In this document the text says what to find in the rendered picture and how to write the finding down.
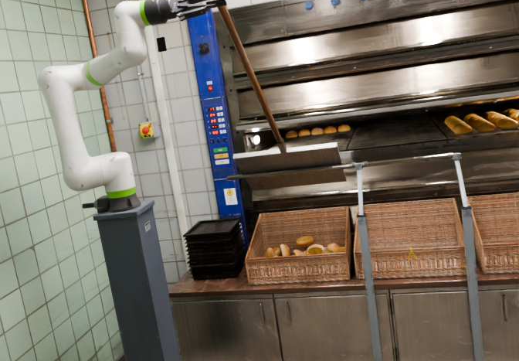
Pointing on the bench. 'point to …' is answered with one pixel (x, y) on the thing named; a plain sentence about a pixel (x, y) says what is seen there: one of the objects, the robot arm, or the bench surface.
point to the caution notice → (230, 196)
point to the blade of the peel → (249, 162)
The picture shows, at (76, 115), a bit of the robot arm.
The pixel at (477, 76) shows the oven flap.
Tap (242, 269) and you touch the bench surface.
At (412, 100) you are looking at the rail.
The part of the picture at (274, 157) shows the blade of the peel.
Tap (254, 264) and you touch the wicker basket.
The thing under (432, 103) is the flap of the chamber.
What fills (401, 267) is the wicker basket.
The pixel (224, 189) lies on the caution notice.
